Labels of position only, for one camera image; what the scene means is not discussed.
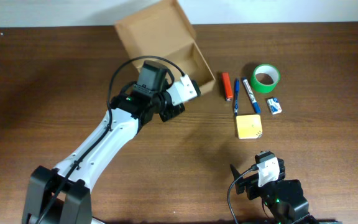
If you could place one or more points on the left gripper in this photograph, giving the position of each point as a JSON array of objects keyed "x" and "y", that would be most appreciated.
[{"x": 173, "y": 112}]

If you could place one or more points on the blue white marker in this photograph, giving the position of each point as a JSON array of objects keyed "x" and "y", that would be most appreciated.
[{"x": 251, "y": 96}]

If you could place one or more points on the blue pen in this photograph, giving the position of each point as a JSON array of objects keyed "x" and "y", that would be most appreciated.
[{"x": 236, "y": 96}]

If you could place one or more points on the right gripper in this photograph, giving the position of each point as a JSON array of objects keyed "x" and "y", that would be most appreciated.
[{"x": 247, "y": 181}]

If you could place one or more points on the yellow sticky note pad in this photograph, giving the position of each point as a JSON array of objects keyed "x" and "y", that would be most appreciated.
[{"x": 249, "y": 126}]

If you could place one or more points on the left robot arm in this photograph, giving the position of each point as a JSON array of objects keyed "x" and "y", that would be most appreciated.
[{"x": 63, "y": 194}]

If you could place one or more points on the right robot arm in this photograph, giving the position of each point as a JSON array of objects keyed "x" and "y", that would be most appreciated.
[{"x": 285, "y": 200}]

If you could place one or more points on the white blue eraser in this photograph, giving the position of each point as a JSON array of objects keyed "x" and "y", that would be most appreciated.
[{"x": 274, "y": 106}]

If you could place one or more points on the green tape roll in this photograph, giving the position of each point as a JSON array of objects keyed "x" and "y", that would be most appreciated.
[{"x": 265, "y": 78}]

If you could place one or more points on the brown cardboard box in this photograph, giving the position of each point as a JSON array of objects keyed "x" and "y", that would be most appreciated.
[{"x": 164, "y": 30}]

